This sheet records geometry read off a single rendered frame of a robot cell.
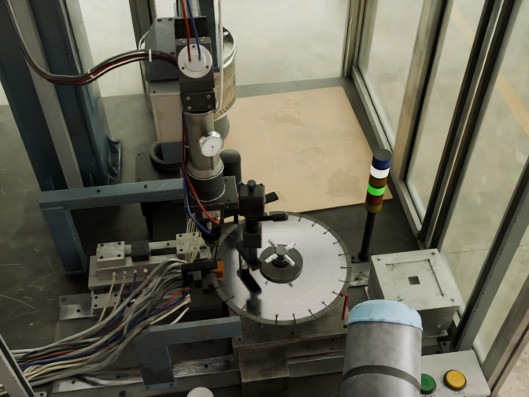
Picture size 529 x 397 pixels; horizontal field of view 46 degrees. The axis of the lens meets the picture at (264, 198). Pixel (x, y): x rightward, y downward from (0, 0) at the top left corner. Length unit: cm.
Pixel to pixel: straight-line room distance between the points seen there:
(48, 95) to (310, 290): 85
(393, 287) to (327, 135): 77
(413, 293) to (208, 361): 55
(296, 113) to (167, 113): 111
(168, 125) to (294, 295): 53
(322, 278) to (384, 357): 63
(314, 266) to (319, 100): 94
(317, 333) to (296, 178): 65
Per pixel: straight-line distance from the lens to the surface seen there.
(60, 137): 186
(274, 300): 152
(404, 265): 168
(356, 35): 243
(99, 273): 175
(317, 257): 160
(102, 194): 165
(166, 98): 123
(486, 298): 151
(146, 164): 188
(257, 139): 220
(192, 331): 144
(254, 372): 157
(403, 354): 97
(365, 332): 98
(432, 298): 163
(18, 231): 205
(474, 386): 154
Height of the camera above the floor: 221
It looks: 47 degrees down
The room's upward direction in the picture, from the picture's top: straight up
